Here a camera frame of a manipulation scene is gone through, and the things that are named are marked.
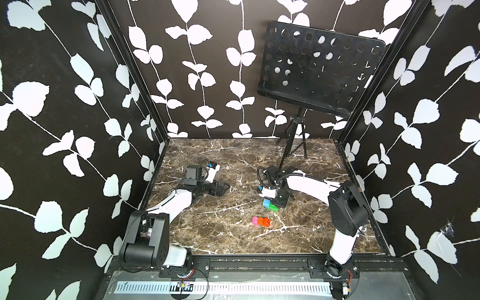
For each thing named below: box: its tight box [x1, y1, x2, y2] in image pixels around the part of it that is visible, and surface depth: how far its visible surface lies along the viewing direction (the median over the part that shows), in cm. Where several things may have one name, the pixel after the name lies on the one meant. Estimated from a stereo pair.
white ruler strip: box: [116, 281, 333, 294], surface depth 71 cm
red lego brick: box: [258, 216, 271, 228], surface depth 86 cm
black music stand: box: [256, 20, 387, 170], surface depth 66 cm
